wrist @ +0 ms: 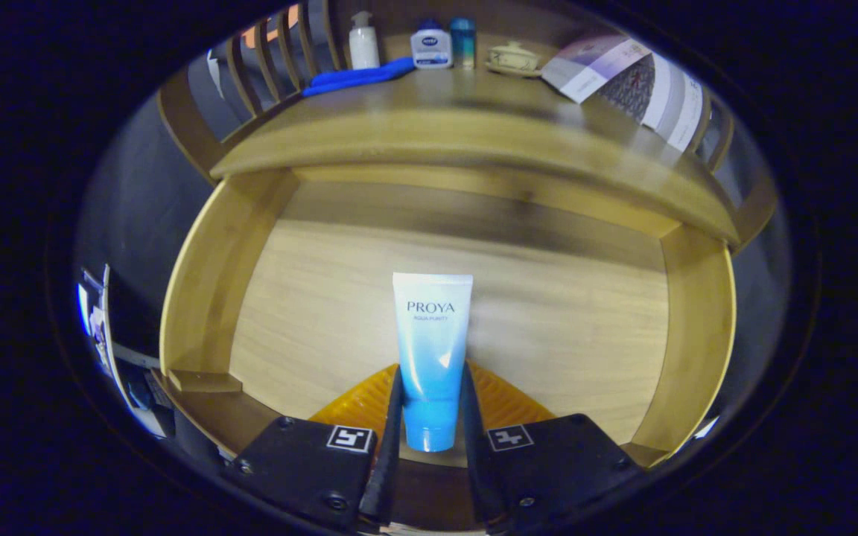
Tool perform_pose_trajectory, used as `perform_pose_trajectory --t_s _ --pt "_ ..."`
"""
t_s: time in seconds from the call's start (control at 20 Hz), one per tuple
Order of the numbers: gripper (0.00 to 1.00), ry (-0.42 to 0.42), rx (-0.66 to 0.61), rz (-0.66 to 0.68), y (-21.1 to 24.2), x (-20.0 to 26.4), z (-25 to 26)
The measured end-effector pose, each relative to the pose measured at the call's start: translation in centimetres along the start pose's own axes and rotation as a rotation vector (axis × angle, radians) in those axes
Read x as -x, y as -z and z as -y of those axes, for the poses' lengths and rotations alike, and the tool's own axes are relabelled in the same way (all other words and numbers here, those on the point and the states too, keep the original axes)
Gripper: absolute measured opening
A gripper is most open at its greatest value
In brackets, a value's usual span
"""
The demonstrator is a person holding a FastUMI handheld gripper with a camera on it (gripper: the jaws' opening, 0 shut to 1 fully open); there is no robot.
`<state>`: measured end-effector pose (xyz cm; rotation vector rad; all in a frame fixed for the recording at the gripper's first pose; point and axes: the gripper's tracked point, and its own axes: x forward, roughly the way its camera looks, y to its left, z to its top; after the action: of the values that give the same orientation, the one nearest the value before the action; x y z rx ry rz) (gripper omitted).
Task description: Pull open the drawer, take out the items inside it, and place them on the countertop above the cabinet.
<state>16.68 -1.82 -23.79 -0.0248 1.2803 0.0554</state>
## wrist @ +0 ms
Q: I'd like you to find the blue cloth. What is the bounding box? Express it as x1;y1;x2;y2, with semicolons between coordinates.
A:
302;57;416;98

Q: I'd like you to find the teal bottle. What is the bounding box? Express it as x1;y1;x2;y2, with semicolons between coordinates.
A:
450;17;477;69

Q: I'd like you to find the patterned book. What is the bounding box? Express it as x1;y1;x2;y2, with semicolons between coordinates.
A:
597;54;668;124

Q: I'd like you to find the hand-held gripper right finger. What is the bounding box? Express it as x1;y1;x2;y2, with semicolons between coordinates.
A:
460;360;646;535

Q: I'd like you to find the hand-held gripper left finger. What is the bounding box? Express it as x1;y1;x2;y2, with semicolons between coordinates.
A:
220;363;407;533

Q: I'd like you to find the white book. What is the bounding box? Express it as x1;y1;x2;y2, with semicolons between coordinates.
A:
641;56;705;153

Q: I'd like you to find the wooden countertop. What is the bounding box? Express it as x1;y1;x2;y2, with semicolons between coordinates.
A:
209;54;743;246

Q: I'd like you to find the wooden drawer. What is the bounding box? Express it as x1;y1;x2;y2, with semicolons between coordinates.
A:
159;165;737;531

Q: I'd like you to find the white bottle with blue cap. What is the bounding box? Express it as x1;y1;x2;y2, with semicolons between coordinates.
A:
410;19;454;70

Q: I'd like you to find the blue and white tube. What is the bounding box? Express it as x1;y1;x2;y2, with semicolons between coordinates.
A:
392;272;474;453

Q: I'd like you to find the white pump bottle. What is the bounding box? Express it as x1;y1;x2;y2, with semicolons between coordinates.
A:
348;10;381;71

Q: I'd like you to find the wooden cabinet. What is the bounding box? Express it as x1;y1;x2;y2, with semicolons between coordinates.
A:
157;0;780;258

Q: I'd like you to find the beige ceramic lidded bowl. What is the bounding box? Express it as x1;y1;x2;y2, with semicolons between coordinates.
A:
485;41;543;77

